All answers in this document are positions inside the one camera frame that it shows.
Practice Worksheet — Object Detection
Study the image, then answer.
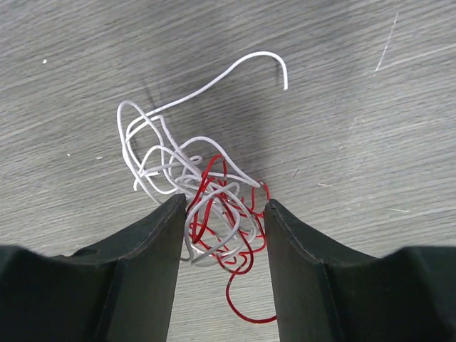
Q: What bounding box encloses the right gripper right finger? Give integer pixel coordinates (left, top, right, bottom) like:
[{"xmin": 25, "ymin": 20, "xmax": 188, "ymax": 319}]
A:
[{"xmin": 264, "ymin": 199, "xmax": 455, "ymax": 341}]

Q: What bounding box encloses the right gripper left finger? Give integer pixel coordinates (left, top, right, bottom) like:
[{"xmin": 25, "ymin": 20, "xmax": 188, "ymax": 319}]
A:
[{"xmin": 1, "ymin": 195, "xmax": 186, "ymax": 341}]

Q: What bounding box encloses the red cable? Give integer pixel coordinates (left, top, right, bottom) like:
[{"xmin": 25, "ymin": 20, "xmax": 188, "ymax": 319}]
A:
[{"xmin": 185, "ymin": 155, "xmax": 279, "ymax": 324}]

